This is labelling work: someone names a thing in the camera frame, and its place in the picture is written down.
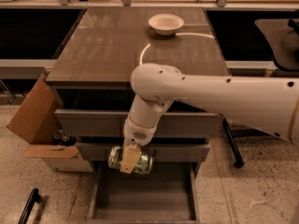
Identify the grey drawer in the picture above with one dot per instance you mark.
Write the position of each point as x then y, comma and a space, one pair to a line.
92, 123
167, 195
160, 152

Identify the green soda can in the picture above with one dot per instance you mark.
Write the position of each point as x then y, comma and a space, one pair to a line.
143, 166

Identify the grey drawer cabinet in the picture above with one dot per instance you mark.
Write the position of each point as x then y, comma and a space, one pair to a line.
94, 69

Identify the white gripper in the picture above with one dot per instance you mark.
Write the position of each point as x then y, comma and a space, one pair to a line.
137, 134

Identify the black chair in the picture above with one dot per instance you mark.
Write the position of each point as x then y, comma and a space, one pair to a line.
282, 35

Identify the cans inside cardboard box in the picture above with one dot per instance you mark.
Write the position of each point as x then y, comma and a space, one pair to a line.
61, 138

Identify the black handle bar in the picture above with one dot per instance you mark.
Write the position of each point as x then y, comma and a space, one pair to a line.
33, 198

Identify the bottom grey drawer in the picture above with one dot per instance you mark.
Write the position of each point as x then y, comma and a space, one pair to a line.
167, 195

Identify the brown cardboard box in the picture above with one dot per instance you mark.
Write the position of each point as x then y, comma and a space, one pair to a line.
35, 123

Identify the black stand leg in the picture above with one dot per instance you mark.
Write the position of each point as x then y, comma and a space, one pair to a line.
238, 159

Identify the middle grey drawer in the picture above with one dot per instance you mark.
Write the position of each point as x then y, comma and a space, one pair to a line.
160, 152

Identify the white bowl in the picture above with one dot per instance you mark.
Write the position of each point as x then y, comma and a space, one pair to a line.
166, 24

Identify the top grey drawer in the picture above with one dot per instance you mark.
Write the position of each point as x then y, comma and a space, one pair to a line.
92, 123

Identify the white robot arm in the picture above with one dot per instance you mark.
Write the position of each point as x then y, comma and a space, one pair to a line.
267, 104

